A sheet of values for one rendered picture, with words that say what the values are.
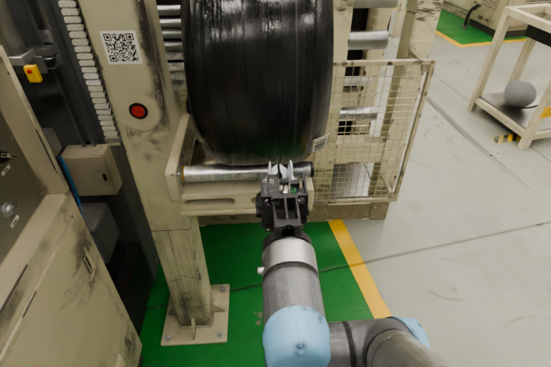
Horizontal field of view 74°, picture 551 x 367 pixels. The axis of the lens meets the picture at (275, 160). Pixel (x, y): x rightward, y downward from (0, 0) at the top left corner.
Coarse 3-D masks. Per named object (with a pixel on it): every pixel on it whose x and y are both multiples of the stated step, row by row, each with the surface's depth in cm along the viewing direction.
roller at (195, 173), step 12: (192, 168) 95; (204, 168) 95; (216, 168) 95; (228, 168) 95; (240, 168) 95; (252, 168) 95; (264, 168) 95; (300, 168) 95; (312, 168) 96; (192, 180) 95; (204, 180) 95; (216, 180) 96; (228, 180) 96
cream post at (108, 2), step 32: (96, 0) 74; (128, 0) 75; (96, 32) 78; (160, 32) 89; (128, 64) 83; (160, 64) 88; (128, 96) 88; (160, 96) 88; (128, 128) 93; (160, 128) 94; (160, 160) 100; (160, 192) 107; (160, 224) 116; (192, 224) 122; (160, 256) 125; (192, 256) 126; (192, 288) 138
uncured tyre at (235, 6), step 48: (192, 0) 65; (240, 0) 64; (288, 0) 64; (192, 48) 66; (240, 48) 64; (288, 48) 65; (192, 96) 70; (240, 96) 68; (288, 96) 68; (240, 144) 76; (288, 144) 77
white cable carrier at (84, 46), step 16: (64, 0) 75; (80, 16) 78; (80, 32) 79; (80, 48) 81; (80, 64) 83; (96, 64) 88; (96, 80) 86; (96, 96) 88; (112, 112) 93; (112, 128) 94; (112, 144) 97
